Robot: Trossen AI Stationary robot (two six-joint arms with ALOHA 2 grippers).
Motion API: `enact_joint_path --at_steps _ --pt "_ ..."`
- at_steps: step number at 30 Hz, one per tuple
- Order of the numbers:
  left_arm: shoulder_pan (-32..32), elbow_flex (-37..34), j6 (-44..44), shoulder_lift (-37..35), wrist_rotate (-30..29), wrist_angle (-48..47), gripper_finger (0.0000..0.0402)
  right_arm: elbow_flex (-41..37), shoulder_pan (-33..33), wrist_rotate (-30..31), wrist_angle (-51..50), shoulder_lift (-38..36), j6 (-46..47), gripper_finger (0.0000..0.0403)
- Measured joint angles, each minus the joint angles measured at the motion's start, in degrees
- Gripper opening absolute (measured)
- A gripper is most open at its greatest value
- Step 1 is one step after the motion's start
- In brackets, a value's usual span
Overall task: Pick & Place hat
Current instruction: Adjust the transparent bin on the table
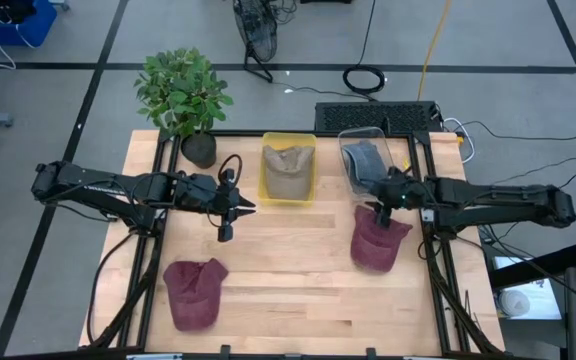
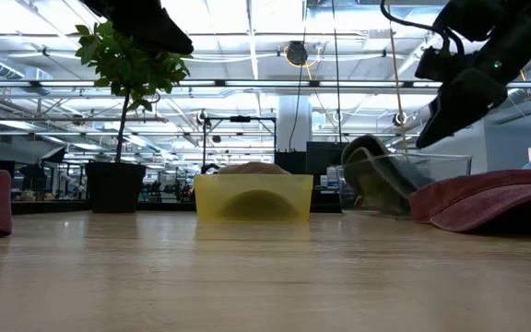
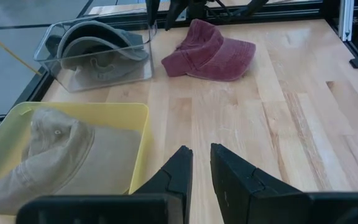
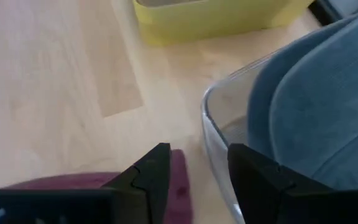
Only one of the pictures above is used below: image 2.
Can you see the black background frame stand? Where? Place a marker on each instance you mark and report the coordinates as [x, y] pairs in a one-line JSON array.
[[240, 118]]

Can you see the grey baseball cap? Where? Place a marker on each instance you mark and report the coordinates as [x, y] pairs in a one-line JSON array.
[[399, 166], [371, 189]]

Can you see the white plastic bottle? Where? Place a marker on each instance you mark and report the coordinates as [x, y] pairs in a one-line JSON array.
[[333, 177]]

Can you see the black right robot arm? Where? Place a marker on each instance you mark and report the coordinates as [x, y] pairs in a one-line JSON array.
[[514, 32]]

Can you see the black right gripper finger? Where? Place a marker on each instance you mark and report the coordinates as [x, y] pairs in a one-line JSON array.
[[445, 122]]

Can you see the clear plastic bin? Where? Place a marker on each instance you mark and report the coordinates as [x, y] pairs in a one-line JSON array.
[[450, 163]]

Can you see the black equipment box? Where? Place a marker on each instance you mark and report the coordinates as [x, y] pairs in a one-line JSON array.
[[323, 157]]

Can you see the yellow plastic bin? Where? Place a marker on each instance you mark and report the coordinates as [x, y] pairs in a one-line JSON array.
[[210, 198]]

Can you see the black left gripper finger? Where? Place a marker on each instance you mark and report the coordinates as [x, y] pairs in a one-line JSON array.
[[164, 37]]

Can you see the black aluminium table frame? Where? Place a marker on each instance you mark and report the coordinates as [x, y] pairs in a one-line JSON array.
[[53, 207]]

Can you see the overhead LED light bar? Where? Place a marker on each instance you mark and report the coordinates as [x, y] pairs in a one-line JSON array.
[[247, 83]]

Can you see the green potted plant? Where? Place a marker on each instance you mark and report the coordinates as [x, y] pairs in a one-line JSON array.
[[113, 186]]

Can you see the tan baseball cap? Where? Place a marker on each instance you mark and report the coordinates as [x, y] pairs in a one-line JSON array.
[[251, 168]]

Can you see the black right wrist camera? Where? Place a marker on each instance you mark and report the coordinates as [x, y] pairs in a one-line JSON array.
[[433, 64]]

